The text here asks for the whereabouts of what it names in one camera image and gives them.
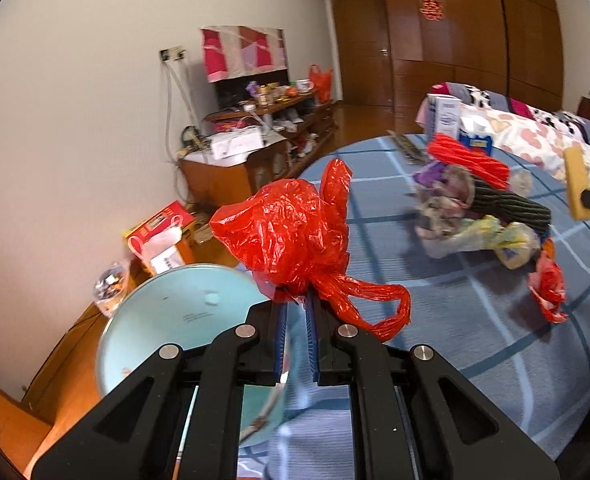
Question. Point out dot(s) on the wall power outlet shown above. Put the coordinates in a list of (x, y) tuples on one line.
[(172, 54)]

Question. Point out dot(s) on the red yarn bundle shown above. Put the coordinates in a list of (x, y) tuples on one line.
[(451, 152)]

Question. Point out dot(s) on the dark patterned flat packet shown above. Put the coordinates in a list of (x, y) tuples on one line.
[(407, 148)]

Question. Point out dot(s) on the yellow sponge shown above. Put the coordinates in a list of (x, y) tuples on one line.
[(576, 182)]

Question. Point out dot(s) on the red foil snack wrapper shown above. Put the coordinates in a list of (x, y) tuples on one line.
[(547, 286)]

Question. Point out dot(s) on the red double happiness decal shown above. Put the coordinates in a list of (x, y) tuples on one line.
[(432, 10)]

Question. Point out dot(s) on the heart pattern quilt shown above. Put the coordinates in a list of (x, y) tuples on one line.
[(537, 136)]

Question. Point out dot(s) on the red plastic bag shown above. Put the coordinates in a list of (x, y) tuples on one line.
[(293, 236)]

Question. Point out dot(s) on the red cardboard box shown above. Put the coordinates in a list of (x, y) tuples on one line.
[(168, 217)]

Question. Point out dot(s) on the yellow white plastic bag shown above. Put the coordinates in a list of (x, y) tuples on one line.
[(513, 244)]

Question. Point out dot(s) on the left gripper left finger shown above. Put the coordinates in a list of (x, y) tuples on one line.
[(252, 353)]

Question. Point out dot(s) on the wooden wardrobe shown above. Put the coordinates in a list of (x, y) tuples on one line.
[(512, 47)]

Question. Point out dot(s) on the light blue trash bin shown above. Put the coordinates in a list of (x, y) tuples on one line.
[(188, 306)]

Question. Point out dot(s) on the white box on cabinet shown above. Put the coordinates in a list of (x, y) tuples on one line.
[(235, 142)]

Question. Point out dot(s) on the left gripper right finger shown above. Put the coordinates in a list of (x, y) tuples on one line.
[(340, 353)]

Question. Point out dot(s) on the wooden tv cabinet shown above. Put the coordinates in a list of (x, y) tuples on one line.
[(216, 182)]

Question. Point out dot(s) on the blue tissue box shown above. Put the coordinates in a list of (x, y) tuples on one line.
[(477, 142)]

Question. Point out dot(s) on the white orange paper bag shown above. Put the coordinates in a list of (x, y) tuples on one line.
[(162, 252)]

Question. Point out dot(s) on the white tall carton box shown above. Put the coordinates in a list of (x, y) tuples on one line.
[(442, 115)]

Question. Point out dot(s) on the cloth covered television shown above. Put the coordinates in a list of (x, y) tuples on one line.
[(236, 56)]

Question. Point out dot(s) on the wooden door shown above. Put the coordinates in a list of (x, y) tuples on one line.
[(361, 30)]

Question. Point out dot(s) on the black striped yarn bundle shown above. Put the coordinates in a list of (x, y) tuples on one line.
[(510, 207)]

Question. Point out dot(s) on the clear bag of wrappers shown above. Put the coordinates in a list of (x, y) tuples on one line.
[(111, 288)]

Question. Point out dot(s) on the white mug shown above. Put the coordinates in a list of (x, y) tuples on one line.
[(304, 85)]

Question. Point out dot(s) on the orange bag on cabinet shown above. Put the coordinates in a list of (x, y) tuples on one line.
[(322, 81)]

